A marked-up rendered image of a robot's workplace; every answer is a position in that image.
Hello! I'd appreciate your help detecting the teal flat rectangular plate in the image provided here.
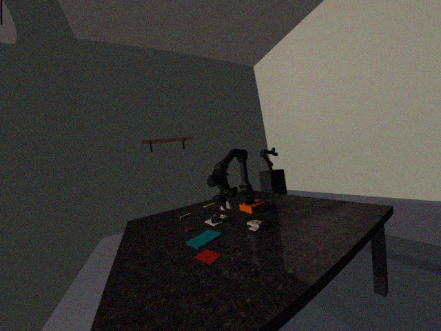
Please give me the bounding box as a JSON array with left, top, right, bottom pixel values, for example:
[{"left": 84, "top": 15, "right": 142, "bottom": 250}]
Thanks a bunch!
[{"left": 185, "top": 230, "right": 222, "bottom": 249}]

